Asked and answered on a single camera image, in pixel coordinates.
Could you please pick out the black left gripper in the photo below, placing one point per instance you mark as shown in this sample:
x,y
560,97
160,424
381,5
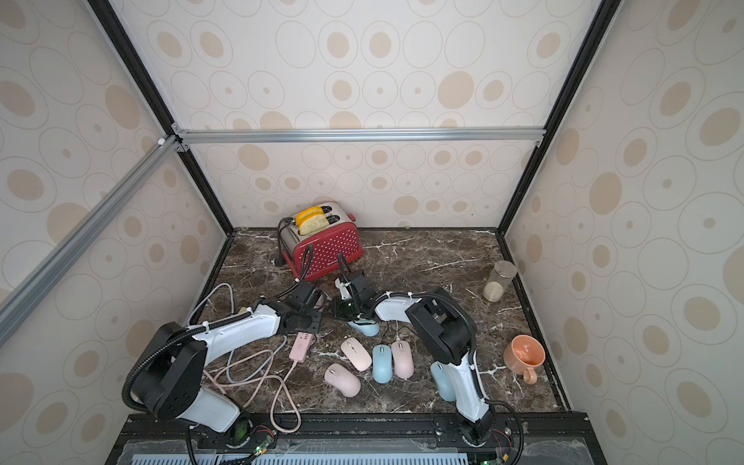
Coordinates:
x,y
317,314

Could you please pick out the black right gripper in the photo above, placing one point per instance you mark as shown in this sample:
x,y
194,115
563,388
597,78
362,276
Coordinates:
x,y
349,280

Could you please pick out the pink power strip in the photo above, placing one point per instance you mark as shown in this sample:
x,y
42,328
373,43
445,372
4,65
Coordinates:
x,y
301,346

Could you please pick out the pink mouse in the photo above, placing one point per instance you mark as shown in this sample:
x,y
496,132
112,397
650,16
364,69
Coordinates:
x,y
356,354
343,380
403,363

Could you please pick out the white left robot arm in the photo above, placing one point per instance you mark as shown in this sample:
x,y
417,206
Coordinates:
x,y
167,379

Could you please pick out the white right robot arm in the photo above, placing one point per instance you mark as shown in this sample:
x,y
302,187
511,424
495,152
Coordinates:
x,y
447,331

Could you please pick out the blue mouse near strip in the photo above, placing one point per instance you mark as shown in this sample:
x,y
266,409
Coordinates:
x,y
368,328

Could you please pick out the blue mouse middle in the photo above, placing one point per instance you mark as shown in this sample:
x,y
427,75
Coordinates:
x,y
382,364

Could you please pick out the blue mouse far right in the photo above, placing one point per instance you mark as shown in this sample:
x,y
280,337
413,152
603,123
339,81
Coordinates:
x,y
443,383

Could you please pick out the red polka dot toaster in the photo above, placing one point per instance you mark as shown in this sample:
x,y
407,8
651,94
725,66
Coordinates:
x,y
312,257

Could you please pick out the yellow toast slice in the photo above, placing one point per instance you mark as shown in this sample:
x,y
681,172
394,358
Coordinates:
x,y
311,221

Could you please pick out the glass jar with powder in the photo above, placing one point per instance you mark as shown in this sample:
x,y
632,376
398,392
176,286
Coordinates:
x,y
501,275

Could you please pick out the orange ceramic mug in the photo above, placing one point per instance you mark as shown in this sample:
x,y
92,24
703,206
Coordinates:
x,y
523,356

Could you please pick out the silver back frame bar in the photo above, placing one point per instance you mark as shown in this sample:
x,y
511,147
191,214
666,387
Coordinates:
x,y
378,135

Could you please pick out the silver frame bar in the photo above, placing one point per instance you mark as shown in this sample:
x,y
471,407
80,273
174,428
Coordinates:
x,y
378,135
25,298

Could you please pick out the black front rail base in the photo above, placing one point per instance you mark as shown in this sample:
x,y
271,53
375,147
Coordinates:
x,y
561,438

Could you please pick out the silver left frame bar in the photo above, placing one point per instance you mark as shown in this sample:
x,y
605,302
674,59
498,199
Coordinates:
x,y
25,298

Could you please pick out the black corner frame post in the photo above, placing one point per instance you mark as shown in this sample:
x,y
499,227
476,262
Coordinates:
x,y
130,57

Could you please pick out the black right frame post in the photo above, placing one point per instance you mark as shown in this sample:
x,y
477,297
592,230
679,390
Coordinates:
x,y
588,48

